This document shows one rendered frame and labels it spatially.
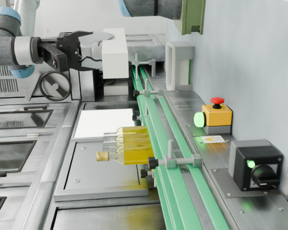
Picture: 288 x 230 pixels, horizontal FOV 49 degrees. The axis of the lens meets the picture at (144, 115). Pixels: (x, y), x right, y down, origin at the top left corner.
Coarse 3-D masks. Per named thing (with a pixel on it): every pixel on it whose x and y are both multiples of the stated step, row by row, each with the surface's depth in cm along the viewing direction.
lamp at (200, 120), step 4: (200, 112) 92; (204, 112) 92; (196, 116) 92; (200, 116) 91; (204, 116) 91; (196, 120) 91; (200, 120) 91; (204, 120) 91; (196, 124) 92; (200, 124) 91; (204, 124) 91
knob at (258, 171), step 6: (258, 168) 62; (264, 168) 61; (270, 168) 62; (252, 174) 62; (258, 174) 61; (264, 174) 61; (270, 174) 61; (252, 180) 63; (258, 180) 60; (264, 180) 60; (270, 180) 60; (276, 180) 60; (264, 186) 62; (270, 186) 62
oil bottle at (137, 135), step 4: (120, 136) 122; (124, 136) 122; (128, 136) 122; (132, 136) 122; (136, 136) 122; (140, 136) 122; (144, 136) 122; (148, 136) 122; (116, 140) 122; (116, 144) 122
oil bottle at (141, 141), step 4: (120, 140) 119; (124, 140) 118; (128, 140) 118; (132, 140) 118; (136, 140) 118; (140, 140) 118; (144, 140) 118; (148, 140) 118; (120, 144) 115; (124, 144) 115; (128, 144) 115; (132, 144) 115; (136, 144) 115; (116, 148) 116
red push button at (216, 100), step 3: (210, 99) 91; (213, 99) 90; (216, 99) 90; (219, 99) 90; (222, 99) 90; (213, 102) 90; (216, 102) 89; (219, 102) 89; (222, 102) 90; (216, 105) 91; (219, 105) 91
